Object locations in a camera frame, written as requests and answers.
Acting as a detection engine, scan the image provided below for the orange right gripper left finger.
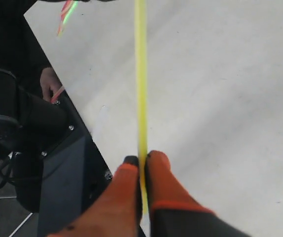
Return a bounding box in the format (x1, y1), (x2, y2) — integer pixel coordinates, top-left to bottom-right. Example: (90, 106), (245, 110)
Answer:
(49, 156), (142, 237)

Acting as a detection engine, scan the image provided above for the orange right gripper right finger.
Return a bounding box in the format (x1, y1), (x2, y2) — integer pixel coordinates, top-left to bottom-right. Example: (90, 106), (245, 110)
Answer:
(145, 151), (247, 237)

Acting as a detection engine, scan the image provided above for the thin yellow stick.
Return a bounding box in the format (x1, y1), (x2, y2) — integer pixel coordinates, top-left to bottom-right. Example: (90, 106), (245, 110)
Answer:
(134, 0), (148, 214)

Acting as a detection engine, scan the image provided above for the red green straws bundle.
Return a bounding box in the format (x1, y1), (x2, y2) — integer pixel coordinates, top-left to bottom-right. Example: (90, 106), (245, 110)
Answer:
(57, 0), (77, 36)

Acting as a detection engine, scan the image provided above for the person's hand at table edge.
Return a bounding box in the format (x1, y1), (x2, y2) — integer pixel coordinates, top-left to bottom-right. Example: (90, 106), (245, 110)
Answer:
(40, 67), (62, 102)

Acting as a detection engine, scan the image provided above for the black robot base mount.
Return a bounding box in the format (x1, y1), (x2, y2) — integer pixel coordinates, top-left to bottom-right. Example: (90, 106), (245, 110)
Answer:
(0, 70), (112, 237)

